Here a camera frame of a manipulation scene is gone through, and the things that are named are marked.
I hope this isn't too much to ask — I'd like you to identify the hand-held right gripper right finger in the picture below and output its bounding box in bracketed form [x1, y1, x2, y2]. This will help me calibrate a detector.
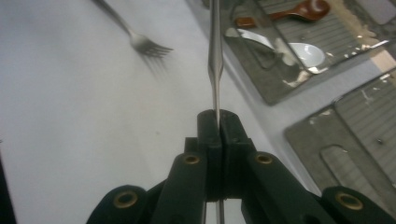
[219, 109, 258, 200]

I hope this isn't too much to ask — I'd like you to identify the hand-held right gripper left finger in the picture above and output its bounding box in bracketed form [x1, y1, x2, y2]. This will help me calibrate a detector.
[185, 109, 223, 203]

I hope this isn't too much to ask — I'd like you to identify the transparent grey plastic bin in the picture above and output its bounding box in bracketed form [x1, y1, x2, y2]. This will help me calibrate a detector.
[199, 0, 394, 106]
[284, 68, 396, 218]

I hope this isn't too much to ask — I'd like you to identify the silver metal table knife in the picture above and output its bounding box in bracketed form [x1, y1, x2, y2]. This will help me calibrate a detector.
[199, 0, 226, 224]

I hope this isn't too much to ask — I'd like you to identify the white ceramic spoon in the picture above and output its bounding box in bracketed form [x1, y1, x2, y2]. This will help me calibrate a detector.
[232, 27, 326, 71]

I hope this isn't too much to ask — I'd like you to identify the brown wooden spoon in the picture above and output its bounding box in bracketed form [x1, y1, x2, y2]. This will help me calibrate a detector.
[233, 0, 331, 30]

